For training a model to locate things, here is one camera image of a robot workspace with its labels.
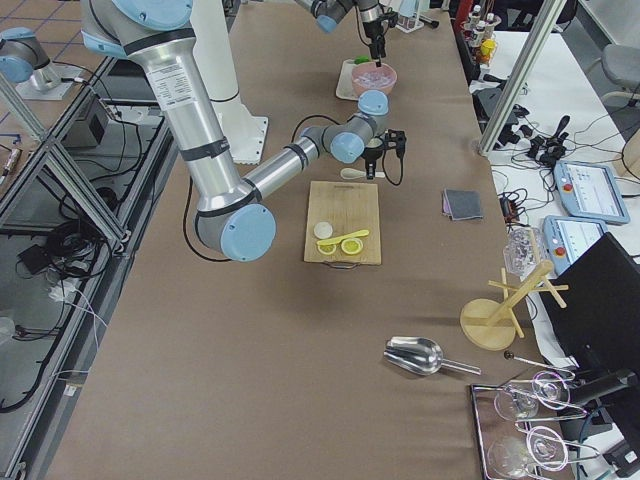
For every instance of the metal stirring stick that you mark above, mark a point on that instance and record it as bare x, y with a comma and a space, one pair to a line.
509, 355

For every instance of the white lemon half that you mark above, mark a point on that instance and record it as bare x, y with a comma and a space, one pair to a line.
323, 230

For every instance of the cream rectangular tray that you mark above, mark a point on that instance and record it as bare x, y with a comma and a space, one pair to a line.
344, 89

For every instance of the wooden mug tree stand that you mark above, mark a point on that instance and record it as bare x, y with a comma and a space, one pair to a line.
493, 325

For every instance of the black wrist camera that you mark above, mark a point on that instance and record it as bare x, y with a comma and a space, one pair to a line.
396, 140

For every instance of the lower teach pendant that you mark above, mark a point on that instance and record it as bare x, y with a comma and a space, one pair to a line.
567, 238

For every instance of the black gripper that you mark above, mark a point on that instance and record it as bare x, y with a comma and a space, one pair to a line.
370, 158
372, 29

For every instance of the black monitor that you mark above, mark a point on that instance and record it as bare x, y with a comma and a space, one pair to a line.
599, 326

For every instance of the metal ice scoop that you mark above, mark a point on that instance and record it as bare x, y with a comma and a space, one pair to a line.
422, 356

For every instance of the yellow plastic knife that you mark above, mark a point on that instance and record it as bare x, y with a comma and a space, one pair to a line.
338, 239

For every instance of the bamboo cutting board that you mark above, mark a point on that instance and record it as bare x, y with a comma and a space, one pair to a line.
348, 207

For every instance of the upper lemon slice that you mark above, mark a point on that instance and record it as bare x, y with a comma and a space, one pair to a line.
327, 250

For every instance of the grey office chair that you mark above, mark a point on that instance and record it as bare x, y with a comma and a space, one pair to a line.
620, 65

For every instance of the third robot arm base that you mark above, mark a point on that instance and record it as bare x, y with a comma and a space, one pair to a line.
25, 63

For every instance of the wine glass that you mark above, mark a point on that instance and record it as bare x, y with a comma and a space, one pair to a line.
522, 399
539, 450

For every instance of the metal glass rack tray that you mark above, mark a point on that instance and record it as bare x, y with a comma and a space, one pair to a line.
489, 426

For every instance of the bottle rack with bottles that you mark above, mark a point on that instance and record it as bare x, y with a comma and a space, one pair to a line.
479, 31

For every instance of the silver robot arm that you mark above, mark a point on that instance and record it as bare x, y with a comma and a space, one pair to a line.
328, 14
159, 37

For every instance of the pile of clear ice cubes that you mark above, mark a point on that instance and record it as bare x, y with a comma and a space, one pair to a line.
374, 79

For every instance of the white test tube rack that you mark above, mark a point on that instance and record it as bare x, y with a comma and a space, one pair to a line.
410, 18

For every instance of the upper wine glass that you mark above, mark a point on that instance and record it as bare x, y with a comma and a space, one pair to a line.
522, 399

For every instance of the clear plastic ice container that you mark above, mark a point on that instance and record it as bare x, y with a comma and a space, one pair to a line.
524, 250

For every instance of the pink bowl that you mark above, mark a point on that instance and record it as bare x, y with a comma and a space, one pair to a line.
358, 90

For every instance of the lower lemon slice stack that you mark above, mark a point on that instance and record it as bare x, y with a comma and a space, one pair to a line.
352, 246

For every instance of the aluminium frame post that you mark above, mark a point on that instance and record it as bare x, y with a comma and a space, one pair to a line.
531, 50

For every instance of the lower wine glass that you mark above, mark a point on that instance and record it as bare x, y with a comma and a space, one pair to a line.
539, 450

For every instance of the grey folded cloth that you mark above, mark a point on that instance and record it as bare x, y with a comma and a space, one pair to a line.
461, 204

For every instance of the upper teach pendant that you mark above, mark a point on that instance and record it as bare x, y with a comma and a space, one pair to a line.
590, 190

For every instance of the white ceramic spoon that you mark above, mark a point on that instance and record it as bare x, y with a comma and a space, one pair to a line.
351, 174

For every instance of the teach pendant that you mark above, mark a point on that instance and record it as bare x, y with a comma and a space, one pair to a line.
590, 190
567, 238

